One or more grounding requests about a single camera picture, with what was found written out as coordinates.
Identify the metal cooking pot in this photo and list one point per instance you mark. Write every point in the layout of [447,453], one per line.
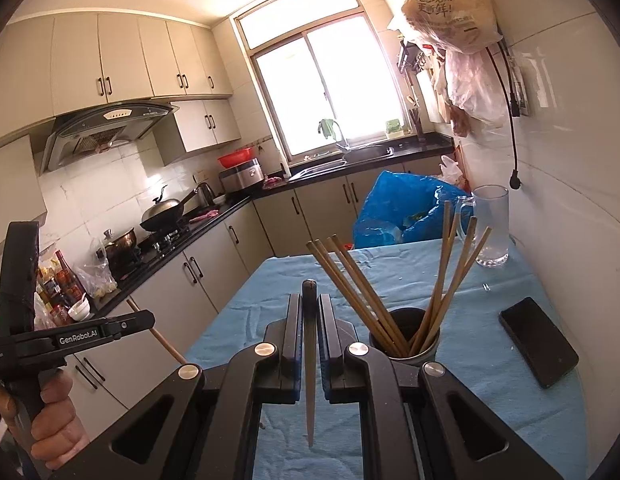
[121,247]

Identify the person's left hand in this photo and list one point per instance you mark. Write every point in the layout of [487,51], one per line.
[57,420]

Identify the black wok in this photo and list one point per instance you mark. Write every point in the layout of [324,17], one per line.
[162,215]

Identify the white plastic bag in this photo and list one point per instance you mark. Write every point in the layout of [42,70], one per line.
[450,170]

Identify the dark cylindrical chopstick holder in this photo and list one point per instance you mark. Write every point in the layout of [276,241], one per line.
[425,352]

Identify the silver countertop appliance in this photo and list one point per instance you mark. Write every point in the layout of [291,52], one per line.
[242,177]

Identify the grey range hood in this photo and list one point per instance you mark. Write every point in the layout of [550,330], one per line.
[110,130]

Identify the printed hanging plastic bag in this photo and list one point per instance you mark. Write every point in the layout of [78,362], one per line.
[445,10]

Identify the steel kitchen sink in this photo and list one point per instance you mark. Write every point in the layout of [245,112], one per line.
[365,152]

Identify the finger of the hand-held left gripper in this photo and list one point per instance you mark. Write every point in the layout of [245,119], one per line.
[130,322]

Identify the green sponge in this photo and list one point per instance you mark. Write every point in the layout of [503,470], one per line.
[395,127]

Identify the chrome sink faucet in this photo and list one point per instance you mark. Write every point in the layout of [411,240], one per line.
[342,135]

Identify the clear glass mug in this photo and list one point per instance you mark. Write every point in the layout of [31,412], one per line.
[490,230]

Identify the black smartphone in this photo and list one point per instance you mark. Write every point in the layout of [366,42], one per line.
[540,342]

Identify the bunch of wooden chopsticks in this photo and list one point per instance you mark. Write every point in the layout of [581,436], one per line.
[370,306]

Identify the beige lower kitchen cabinets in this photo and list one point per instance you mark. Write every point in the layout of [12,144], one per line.
[215,255]

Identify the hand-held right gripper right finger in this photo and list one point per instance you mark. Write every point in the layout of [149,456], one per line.
[321,340]

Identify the kitchen window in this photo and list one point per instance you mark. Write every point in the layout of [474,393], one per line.
[340,85]

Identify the wall knife rack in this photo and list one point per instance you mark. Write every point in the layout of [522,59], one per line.
[412,57]

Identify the green cloth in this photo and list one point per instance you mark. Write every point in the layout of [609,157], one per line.
[329,129]

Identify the metal kettle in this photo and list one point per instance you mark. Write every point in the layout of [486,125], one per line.
[205,195]

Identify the light blue tablecloth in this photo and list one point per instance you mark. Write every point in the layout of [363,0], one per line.
[270,300]

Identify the red plastic basin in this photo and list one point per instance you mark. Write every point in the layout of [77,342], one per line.
[236,158]

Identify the blue plastic bag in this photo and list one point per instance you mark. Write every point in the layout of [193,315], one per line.
[390,200]

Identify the pink cloth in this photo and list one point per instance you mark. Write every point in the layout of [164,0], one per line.
[204,216]

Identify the pale hanging plastic bags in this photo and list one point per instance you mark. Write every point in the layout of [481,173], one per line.
[470,90]

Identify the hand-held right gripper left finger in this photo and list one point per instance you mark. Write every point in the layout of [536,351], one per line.
[301,340]

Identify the condiment bottles and white bowl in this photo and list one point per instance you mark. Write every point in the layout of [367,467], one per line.
[57,285]

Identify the clear plastic bag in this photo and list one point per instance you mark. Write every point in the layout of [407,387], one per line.
[102,275]

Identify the beige kitchen cabinets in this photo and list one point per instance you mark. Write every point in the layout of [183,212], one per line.
[215,255]
[125,55]

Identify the beige upper kitchen cabinets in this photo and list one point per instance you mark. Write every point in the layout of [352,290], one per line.
[125,55]

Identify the brown wooden chopstick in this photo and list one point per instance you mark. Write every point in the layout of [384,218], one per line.
[165,345]
[310,410]

